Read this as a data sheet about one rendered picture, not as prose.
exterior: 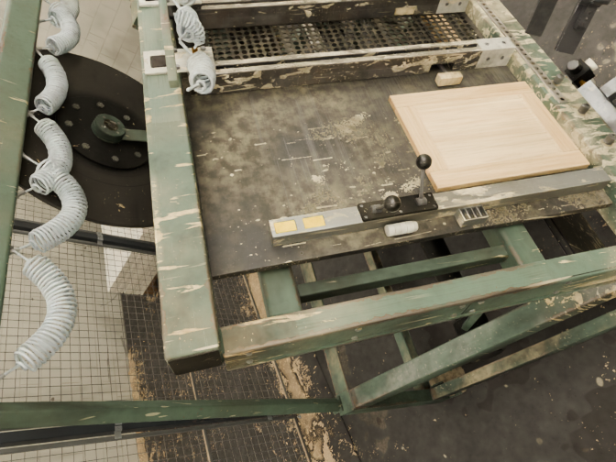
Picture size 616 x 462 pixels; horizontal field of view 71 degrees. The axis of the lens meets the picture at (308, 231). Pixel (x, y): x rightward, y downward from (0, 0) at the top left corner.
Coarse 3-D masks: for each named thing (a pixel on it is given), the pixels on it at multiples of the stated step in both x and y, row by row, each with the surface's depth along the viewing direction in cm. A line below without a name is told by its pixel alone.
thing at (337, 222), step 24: (600, 168) 121; (456, 192) 112; (480, 192) 112; (504, 192) 113; (528, 192) 114; (552, 192) 116; (576, 192) 120; (312, 216) 104; (336, 216) 104; (360, 216) 105; (408, 216) 107; (432, 216) 110; (288, 240) 102
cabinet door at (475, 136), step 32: (416, 96) 135; (448, 96) 136; (480, 96) 137; (512, 96) 139; (416, 128) 127; (448, 128) 128; (480, 128) 129; (512, 128) 131; (544, 128) 131; (448, 160) 121; (480, 160) 122; (512, 160) 123; (544, 160) 124; (576, 160) 125
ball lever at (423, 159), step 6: (420, 156) 102; (426, 156) 101; (420, 162) 101; (426, 162) 101; (420, 168) 102; (426, 168) 102; (420, 186) 106; (420, 192) 106; (420, 198) 107; (420, 204) 107
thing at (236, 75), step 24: (192, 24) 113; (192, 48) 120; (384, 48) 138; (408, 48) 140; (432, 48) 141; (456, 48) 143; (480, 48) 143; (504, 48) 144; (216, 72) 125; (240, 72) 126; (264, 72) 128; (288, 72) 131; (312, 72) 133; (336, 72) 135; (360, 72) 137; (384, 72) 140; (408, 72) 142
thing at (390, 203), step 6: (390, 198) 94; (396, 198) 94; (378, 204) 105; (384, 204) 95; (390, 204) 93; (396, 204) 93; (372, 210) 104; (378, 210) 103; (390, 210) 94; (396, 210) 94
